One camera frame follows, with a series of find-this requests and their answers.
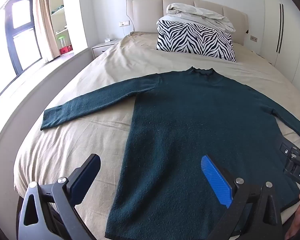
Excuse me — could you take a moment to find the beige padded headboard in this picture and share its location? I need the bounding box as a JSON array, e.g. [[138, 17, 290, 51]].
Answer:
[[126, 0, 249, 44]]

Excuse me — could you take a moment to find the black wardrobe handle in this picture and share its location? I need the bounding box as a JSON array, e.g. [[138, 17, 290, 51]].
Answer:
[[277, 4, 282, 53], [280, 4, 285, 54]]

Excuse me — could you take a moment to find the dark teal knit sweater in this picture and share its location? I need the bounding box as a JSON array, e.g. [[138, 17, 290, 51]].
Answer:
[[40, 66, 300, 239]]

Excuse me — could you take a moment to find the zebra print pillow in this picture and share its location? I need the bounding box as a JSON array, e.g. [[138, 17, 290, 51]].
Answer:
[[156, 19, 237, 62]]

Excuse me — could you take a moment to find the white bed frame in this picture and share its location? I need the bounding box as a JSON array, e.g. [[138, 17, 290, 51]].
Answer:
[[0, 47, 94, 240]]

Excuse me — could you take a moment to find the bed with beige sheet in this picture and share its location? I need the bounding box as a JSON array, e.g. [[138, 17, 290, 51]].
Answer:
[[14, 31, 300, 240]]

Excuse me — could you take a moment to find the white folded duvet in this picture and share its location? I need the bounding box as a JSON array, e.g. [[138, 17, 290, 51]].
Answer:
[[157, 3, 237, 33]]

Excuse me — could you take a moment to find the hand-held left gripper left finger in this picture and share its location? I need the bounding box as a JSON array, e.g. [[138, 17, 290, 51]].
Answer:
[[16, 154, 101, 240]]

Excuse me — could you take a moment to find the black framed window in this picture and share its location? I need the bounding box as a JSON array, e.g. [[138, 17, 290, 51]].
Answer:
[[4, 0, 43, 73]]

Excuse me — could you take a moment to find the beige curtain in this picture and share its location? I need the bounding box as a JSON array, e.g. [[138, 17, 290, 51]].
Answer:
[[32, 0, 56, 62]]

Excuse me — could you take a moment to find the white wardrobe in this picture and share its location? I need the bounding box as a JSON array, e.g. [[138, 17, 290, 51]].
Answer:
[[261, 0, 300, 90]]

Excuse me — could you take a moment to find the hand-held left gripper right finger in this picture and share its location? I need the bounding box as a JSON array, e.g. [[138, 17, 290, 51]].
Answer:
[[201, 155, 283, 240]]

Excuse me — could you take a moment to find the white wall shelf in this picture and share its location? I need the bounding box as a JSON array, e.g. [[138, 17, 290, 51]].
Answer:
[[49, 0, 75, 56]]

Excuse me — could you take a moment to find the white nightstand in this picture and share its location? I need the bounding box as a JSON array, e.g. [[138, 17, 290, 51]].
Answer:
[[91, 39, 120, 58]]

